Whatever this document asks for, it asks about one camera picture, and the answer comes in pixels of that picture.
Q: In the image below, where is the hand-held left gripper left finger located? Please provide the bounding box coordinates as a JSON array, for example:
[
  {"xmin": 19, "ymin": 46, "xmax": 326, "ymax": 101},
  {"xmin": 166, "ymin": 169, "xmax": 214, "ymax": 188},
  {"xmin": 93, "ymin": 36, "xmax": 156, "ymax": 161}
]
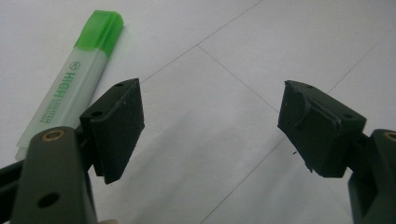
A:
[{"xmin": 78, "ymin": 77, "xmax": 147, "ymax": 186}]

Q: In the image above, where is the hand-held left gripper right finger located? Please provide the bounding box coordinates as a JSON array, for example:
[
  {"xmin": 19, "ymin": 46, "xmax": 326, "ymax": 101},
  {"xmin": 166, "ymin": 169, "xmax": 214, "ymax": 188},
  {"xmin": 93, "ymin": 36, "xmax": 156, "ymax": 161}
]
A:
[{"xmin": 276, "ymin": 79, "xmax": 368, "ymax": 179}]

